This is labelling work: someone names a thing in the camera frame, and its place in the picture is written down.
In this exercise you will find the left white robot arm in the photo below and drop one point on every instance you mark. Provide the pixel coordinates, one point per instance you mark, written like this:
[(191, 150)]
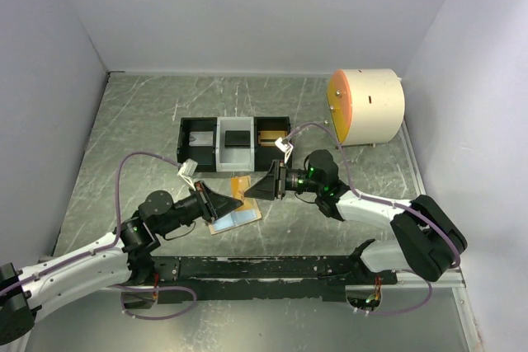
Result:
[(121, 257)]

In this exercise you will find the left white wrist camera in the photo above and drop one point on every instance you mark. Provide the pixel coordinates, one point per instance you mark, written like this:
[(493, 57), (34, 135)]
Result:
[(186, 172)]

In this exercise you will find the silver card in tray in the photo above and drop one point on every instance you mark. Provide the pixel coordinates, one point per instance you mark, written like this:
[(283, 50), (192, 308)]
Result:
[(201, 139)]

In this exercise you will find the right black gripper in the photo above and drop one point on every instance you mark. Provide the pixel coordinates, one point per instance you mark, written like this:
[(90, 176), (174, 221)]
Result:
[(271, 185)]

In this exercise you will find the gold card in tray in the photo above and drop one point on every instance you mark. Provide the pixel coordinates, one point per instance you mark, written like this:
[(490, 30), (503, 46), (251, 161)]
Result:
[(267, 138)]

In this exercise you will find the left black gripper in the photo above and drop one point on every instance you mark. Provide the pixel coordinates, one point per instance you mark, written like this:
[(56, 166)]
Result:
[(214, 204)]

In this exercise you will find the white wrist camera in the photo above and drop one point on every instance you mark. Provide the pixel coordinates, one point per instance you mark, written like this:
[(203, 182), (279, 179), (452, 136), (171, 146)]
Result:
[(186, 172), (286, 147)]

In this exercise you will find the cream drum with orange face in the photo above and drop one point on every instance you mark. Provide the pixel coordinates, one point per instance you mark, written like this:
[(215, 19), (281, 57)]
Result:
[(366, 105)]

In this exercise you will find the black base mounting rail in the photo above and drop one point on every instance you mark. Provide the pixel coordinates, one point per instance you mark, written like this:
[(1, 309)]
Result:
[(267, 277)]

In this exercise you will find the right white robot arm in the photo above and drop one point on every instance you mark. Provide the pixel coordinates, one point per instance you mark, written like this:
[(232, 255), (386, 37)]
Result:
[(425, 242)]

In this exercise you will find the three-compartment black white tray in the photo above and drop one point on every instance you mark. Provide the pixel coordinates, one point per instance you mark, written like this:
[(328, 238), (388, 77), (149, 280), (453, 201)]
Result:
[(221, 159)]

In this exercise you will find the tan leather card holder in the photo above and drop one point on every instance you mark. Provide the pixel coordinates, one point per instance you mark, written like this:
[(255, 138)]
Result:
[(248, 213)]

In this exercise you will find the black card in tray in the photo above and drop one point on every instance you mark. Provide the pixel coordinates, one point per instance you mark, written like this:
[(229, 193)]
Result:
[(237, 139)]

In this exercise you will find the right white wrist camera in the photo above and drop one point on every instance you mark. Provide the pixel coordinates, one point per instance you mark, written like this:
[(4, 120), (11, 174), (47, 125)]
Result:
[(286, 147)]

